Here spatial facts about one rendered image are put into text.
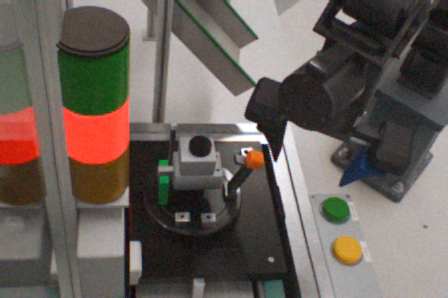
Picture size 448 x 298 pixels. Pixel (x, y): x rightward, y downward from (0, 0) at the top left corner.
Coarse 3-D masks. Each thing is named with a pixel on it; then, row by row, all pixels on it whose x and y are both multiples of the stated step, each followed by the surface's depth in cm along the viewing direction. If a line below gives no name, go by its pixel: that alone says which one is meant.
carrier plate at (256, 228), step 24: (144, 144) 90; (168, 144) 91; (216, 144) 92; (240, 144) 93; (144, 168) 87; (264, 168) 90; (264, 192) 87; (144, 216) 81; (240, 216) 83; (264, 216) 84; (144, 240) 79; (168, 240) 79; (216, 240) 80; (240, 240) 81; (264, 240) 81; (144, 264) 76; (168, 264) 77; (192, 264) 77; (216, 264) 78; (240, 264) 78; (264, 264) 79
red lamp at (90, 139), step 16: (64, 112) 40; (112, 112) 40; (128, 112) 42; (80, 128) 40; (96, 128) 40; (112, 128) 41; (128, 128) 43; (80, 144) 41; (96, 144) 41; (112, 144) 42; (80, 160) 43; (96, 160) 42
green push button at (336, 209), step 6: (330, 198) 87; (336, 198) 88; (324, 204) 87; (330, 204) 87; (336, 204) 87; (342, 204) 87; (324, 210) 86; (330, 210) 86; (336, 210) 86; (342, 210) 86; (348, 210) 87; (330, 216) 86; (336, 216) 85; (342, 216) 86
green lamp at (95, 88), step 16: (128, 48) 37; (64, 64) 36; (80, 64) 36; (96, 64) 36; (112, 64) 36; (128, 64) 38; (64, 80) 37; (80, 80) 37; (96, 80) 37; (112, 80) 37; (128, 80) 39; (64, 96) 38; (80, 96) 38; (96, 96) 38; (112, 96) 38; (128, 96) 41; (80, 112) 39; (96, 112) 39
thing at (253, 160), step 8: (256, 152) 78; (240, 160) 78; (248, 160) 78; (256, 160) 77; (240, 168) 80; (248, 168) 79; (256, 168) 78; (232, 176) 82; (240, 176) 80; (248, 176) 80; (232, 184) 81; (240, 184) 81; (232, 192) 82
